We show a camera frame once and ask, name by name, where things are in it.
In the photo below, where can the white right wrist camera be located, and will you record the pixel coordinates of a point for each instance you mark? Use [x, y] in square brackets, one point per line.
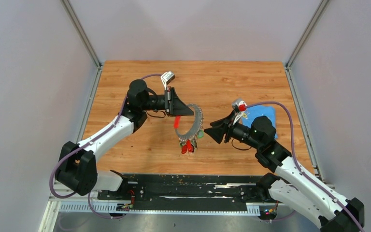
[239, 107]

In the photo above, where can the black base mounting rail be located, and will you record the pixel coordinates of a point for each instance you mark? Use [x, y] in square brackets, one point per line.
[174, 194]

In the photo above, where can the green key tag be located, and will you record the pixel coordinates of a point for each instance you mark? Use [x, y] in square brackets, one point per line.
[200, 134]

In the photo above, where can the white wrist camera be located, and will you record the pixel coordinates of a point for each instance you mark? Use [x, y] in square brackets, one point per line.
[239, 107]
[167, 78]

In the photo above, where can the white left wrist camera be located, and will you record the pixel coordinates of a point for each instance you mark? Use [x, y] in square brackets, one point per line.
[167, 78]

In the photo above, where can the blue patterned cloth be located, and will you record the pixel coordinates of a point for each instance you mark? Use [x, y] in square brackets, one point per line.
[262, 115]

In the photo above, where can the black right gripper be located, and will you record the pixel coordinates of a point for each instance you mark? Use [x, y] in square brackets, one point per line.
[217, 133]

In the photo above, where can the red key tag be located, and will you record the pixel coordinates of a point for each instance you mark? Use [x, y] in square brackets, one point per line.
[187, 147]

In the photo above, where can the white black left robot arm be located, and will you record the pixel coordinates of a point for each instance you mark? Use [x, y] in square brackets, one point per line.
[77, 165]

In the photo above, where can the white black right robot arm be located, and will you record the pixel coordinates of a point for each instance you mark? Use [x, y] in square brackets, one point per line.
[288, 181]

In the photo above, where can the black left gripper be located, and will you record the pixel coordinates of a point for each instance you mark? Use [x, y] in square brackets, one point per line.
[178, 108]

